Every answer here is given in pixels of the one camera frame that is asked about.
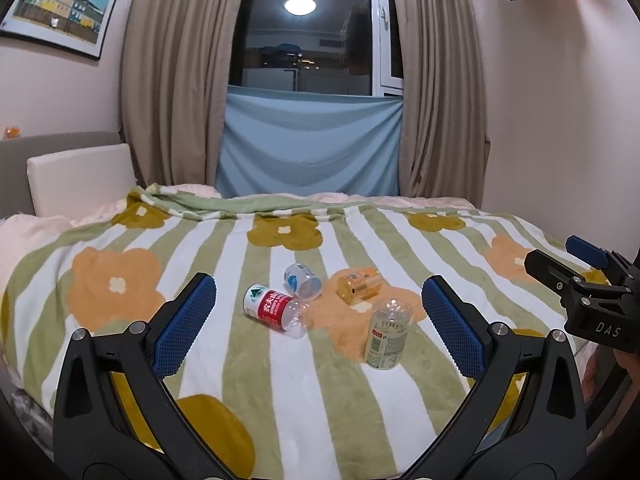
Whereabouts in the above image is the grey headboard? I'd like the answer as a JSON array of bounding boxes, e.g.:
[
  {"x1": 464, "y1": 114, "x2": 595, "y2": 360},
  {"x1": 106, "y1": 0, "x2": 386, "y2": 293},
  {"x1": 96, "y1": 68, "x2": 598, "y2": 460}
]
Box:
[{"x1": 0, "y1": 131, "x2": 123, "y2": 222}]

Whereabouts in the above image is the striped floral blanket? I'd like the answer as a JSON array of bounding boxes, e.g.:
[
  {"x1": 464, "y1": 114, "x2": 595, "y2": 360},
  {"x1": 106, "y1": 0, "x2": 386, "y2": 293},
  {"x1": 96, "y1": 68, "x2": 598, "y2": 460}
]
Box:
[{"x1": 0, "y1": 185, "x2": 617, "y2": 467}]

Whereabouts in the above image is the red label plastic cup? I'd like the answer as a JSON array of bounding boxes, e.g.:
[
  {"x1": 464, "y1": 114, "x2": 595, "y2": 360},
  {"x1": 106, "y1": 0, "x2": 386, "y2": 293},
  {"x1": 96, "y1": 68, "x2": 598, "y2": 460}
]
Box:
[{"x1": 243, "y1": 284, "x2": 312, "y2": 339}]

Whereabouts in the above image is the blue label plastic cup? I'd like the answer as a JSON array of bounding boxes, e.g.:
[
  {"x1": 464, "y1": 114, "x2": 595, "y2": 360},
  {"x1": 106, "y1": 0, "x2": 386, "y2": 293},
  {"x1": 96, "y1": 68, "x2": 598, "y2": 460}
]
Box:
[{"x1": 284, "y1": 262, "x2": 322, "y2": 301}]

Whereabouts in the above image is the framed houses picture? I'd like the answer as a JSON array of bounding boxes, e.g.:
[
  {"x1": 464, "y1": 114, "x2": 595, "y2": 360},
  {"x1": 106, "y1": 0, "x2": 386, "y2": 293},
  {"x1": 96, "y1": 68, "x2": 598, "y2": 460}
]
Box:
[{"x1": 0, "y1": 0, "x2": 124, "y2": 62}]

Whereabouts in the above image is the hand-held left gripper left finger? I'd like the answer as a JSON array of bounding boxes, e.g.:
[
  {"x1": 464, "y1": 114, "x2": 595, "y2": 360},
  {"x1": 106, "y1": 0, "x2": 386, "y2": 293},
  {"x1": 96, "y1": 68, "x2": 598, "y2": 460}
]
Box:
[{"x1": 51, "y1": 272, "x2": 236, "y2": 480}]

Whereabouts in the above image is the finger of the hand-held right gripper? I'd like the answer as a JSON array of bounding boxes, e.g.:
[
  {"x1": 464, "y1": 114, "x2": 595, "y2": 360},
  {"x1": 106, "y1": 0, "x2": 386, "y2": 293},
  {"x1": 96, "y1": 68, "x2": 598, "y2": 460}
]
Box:
[
  {"x1": 566, "y1": 236, "x2": 640, "y2": 286},
  {"x1": 524, "y1": 248, "x2": 591, "y2": 307}
]

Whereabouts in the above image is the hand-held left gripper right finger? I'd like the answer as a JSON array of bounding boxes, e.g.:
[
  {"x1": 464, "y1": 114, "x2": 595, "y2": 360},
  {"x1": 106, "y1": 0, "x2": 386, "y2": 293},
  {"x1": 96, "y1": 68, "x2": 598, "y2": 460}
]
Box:
[{"x1": 400, "y1": 274, "x2": 587, "y2": 480}]

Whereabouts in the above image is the beige curtain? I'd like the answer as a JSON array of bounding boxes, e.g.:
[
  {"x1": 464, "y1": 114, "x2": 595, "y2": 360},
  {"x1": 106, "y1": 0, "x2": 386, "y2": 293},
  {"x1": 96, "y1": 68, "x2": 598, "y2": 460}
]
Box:
[
  {"x1": 391, "y1": 0, "x2": 493, "y2": 211},
  {"x1": 119, "y1": 0, "x2": 253, "y2": 202}
]

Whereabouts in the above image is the window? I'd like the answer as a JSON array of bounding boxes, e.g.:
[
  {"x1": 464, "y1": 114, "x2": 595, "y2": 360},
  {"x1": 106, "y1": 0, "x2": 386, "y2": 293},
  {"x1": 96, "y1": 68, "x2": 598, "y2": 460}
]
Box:
[{"x1": 227, "y1": 0, "x2": 406, "y2": 98}]

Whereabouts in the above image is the light blue cloth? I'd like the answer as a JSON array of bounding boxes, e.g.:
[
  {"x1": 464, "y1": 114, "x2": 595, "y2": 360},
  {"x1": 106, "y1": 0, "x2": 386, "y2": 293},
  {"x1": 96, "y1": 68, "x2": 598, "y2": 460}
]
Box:
[{"x1": 215, "y1": 85, "x2": 405, "y2": 198}]

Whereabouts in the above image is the white cushion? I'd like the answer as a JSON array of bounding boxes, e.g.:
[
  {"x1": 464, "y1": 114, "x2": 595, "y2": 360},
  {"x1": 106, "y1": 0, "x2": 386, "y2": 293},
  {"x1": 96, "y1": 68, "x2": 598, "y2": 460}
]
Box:
[{"x1": 26, "y1": 143, "x2": 137, "y2": 218}]

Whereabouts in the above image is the orange plastic cup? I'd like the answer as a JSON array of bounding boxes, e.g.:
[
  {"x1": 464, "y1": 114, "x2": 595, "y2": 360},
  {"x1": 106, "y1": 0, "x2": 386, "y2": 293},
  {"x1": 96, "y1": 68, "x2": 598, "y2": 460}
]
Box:
[{"x1": 336, "y1": 267, "x2": 383, "y2": 305}]

